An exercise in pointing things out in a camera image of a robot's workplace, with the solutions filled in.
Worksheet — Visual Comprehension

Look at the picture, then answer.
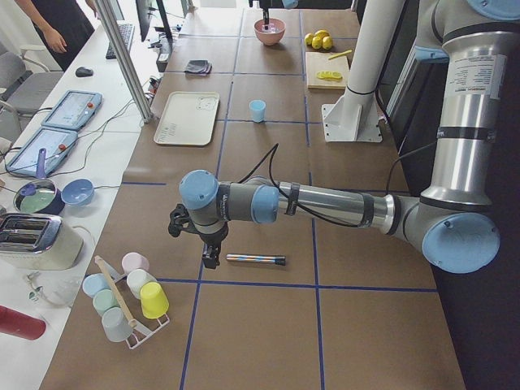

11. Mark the bamboo cutting board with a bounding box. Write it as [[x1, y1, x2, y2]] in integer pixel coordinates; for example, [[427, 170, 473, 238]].
[[305, 52, 349, 89]]

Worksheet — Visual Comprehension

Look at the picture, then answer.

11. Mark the teach pendant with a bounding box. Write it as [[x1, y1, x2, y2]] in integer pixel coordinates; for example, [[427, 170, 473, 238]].
[[41, 90, 103, 132], [6, 127, 78, 178]]

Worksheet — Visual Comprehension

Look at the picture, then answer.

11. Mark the yellow plastic knife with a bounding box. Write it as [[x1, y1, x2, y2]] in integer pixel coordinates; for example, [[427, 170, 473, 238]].
[[327, 50, 353, 61]]

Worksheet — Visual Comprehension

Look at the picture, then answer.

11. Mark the teach pendant near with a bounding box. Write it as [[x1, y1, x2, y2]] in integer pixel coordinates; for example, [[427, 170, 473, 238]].
[[6, 127, 78, 178]]

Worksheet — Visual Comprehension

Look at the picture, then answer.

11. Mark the green plastic cup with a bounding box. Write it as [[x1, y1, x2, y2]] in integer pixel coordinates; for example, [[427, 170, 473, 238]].
[[93, 289, 119, 317]]

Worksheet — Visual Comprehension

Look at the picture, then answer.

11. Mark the aluminium frame post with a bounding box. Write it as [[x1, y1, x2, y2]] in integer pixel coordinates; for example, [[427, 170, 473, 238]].
[[94, 0, 154, 124]]

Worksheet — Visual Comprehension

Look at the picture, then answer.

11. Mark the pink bowl of ice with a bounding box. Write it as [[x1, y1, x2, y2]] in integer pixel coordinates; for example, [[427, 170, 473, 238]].
[[253, 18, 286, 46]]

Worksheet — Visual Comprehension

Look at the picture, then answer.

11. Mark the light blue plastic cup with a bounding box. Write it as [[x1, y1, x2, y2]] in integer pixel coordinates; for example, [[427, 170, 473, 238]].
[[249, 99, 267, 123]]

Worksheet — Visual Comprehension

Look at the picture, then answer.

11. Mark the grey folded cloth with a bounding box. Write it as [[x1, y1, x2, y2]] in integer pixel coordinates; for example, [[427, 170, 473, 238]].
[[184, 59, 212, 76]]

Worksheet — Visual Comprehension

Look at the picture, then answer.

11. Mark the black computer mouse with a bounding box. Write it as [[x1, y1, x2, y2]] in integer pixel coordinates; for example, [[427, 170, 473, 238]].
[[75, 67, 93, 78]]

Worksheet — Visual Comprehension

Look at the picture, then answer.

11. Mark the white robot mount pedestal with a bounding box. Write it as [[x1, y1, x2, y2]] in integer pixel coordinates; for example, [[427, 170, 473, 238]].
[[322, 0, 405, 143]]

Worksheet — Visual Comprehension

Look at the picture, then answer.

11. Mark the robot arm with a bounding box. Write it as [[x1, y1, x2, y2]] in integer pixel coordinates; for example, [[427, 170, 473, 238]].
[[168, 1, 519, 274], [259, 0, 298, 31]]

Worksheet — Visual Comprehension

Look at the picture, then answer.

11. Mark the blue saucepan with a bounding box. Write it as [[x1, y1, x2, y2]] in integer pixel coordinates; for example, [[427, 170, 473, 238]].
[[13, 148, 65, 215]]

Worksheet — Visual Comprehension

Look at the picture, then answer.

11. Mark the teach pendant far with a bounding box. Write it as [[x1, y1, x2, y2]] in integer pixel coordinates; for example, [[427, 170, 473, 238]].
[[41, 90, 103, 132]]

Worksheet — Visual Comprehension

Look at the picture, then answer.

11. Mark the person in black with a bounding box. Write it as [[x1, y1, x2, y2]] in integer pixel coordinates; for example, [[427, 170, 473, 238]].
[[15, 0, 94, 72]]

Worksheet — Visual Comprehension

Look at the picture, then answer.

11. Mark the blue plastic cup on rack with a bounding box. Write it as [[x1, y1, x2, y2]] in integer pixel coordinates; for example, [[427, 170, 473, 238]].
[[82, 273, 110, 299]]

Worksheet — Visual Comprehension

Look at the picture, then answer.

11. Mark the blue bowl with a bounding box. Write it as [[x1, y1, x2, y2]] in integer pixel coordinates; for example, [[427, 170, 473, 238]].
[[61, 179, 94, 206]]

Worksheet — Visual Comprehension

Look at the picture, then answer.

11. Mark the red bottle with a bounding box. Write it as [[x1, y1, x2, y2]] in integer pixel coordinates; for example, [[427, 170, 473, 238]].
[[1, 305, 46, 340]]

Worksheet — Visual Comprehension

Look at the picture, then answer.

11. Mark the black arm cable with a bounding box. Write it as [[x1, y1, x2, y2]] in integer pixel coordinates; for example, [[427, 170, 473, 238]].
[[237, 142, 438, 228]]

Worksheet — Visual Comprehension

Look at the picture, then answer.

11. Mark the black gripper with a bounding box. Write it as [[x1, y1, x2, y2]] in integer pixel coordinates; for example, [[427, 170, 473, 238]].
[[195, 225, 228, 269]]

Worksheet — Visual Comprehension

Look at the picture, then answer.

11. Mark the steel muddler black tip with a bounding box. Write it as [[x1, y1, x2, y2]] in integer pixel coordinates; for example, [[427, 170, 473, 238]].
[[226, 253, 286, 267]]

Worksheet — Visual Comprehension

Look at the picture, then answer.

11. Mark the black keyboard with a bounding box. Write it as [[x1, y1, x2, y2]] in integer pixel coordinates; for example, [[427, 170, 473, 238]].
[[105, 23, 136, 60]]

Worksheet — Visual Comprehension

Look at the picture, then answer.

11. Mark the white plastic cup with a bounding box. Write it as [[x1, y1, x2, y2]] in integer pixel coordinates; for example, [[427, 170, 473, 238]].
[[126, 268, 157, 300]]

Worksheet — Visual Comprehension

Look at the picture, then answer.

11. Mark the grey plastic cup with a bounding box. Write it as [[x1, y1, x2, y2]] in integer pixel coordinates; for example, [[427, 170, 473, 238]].
[[102, 307, 132, 342]]

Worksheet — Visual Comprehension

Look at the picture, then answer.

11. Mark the yellow plastic cup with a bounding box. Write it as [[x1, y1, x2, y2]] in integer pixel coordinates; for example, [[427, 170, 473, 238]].
[[140, 282, 169, 319]]

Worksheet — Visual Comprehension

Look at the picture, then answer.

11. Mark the whole yellow lemon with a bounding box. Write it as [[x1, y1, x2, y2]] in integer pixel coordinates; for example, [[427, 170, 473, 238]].
[[311, 37, 323, 50], [314, 29, 330, 38], [304, 33, 314, 46], [322, 36, 334, 50]]

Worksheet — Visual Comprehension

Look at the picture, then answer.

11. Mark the cream bear serving tray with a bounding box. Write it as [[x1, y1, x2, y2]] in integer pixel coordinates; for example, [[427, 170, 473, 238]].
[[154, 91, 220, 146]]

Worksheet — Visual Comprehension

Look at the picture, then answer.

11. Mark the pink plastic cup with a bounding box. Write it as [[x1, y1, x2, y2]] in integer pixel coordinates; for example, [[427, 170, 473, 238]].
[[121, 252, 150, 275]]

